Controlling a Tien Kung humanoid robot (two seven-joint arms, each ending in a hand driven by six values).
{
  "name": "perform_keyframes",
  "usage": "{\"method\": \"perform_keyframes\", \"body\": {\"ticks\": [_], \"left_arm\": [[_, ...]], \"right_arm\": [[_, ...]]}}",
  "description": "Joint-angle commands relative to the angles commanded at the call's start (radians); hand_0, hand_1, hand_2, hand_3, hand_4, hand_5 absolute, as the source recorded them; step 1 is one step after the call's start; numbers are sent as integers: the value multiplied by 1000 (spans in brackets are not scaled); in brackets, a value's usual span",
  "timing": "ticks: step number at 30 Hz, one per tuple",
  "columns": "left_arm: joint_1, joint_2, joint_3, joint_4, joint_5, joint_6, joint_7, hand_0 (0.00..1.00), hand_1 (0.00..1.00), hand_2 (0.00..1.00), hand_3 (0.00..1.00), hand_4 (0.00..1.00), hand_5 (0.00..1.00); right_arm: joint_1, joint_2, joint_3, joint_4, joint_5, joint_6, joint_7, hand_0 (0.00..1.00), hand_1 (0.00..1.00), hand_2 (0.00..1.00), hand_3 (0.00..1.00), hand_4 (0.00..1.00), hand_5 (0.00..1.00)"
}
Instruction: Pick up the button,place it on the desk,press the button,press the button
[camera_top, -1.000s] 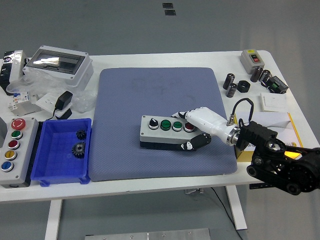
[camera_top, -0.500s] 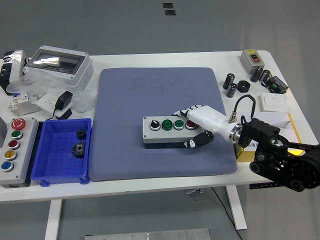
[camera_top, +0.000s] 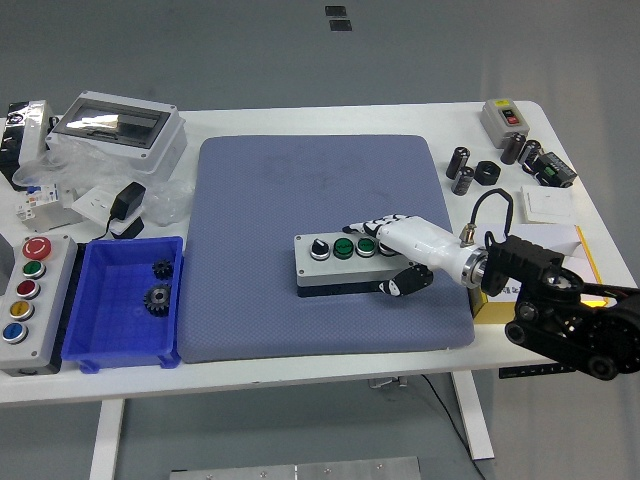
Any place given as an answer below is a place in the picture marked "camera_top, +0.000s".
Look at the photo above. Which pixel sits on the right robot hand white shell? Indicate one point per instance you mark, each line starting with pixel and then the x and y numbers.
pixel 425 245

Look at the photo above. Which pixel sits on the grey four-button control box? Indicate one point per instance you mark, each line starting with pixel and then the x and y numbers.
pixel 330 272

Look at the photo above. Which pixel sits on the black desk height control panel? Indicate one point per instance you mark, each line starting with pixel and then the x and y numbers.
pixel 525 371

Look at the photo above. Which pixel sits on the grey five-button control station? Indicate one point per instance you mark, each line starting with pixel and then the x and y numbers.
pixel 47 320

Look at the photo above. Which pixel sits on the black hexagonal nut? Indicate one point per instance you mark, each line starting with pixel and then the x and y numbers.
pixel 487 173

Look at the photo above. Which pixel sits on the white and yellow carton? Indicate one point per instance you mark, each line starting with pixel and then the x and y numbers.
pixel 545 233

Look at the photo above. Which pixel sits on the black module with green part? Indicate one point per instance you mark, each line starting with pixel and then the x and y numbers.
pixel 555 171

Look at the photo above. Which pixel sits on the white table leg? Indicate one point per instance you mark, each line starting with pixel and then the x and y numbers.
pixel 472 415
pixel 106 440

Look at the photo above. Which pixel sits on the blue-grey padded mat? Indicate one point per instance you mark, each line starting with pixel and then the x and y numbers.
pixel 250 200

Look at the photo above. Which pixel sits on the grey metal floor plate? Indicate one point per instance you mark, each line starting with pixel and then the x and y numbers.
pixel 300 470

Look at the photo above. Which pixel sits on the small black gear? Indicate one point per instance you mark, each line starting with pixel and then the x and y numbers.
pixel 162 269

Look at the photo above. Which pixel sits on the large black gear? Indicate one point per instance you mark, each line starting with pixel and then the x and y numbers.
pixel 157 299

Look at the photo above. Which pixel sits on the grey distribution box clear lid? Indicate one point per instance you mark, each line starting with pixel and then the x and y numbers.
pixel 160 145

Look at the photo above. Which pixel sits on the blue plastic bin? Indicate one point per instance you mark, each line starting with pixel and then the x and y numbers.
pixel 115 320

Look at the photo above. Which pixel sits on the clear plastic bag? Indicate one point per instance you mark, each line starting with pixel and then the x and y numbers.
pixel 75 165

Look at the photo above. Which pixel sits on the white circuit breaker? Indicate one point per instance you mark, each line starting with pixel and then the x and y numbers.
pixel 40 202

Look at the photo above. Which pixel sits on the white wall switch plate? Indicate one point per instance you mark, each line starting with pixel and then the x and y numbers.
pixel 547 205

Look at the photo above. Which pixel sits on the grey switch box red button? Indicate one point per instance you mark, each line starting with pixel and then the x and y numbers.
pixel 495 125

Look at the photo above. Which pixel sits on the metal bracket under table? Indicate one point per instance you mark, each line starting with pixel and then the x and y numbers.
pixel 387 383

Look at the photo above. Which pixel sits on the white wall socket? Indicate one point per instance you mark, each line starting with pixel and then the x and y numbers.
pixel 92 202

